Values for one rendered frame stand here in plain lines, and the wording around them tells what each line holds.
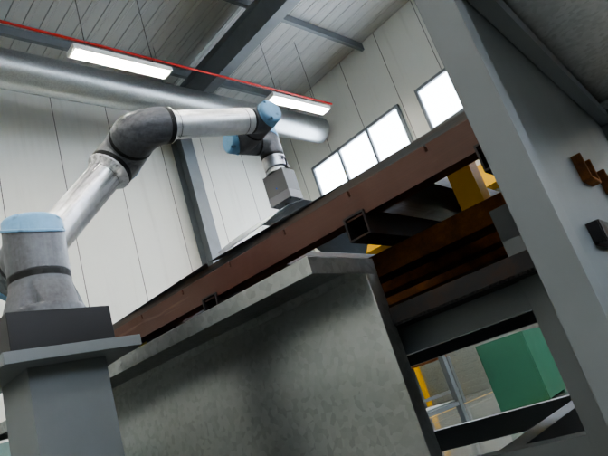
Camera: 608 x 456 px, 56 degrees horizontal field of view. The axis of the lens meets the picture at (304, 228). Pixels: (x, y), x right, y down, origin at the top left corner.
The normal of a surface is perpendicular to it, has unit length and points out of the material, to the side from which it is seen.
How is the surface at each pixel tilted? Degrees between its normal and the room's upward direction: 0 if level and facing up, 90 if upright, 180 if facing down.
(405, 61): 90
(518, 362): 90
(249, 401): 90
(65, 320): 90
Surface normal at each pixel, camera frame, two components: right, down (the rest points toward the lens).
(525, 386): -0.59, -0.08
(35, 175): 0.65, -0.43
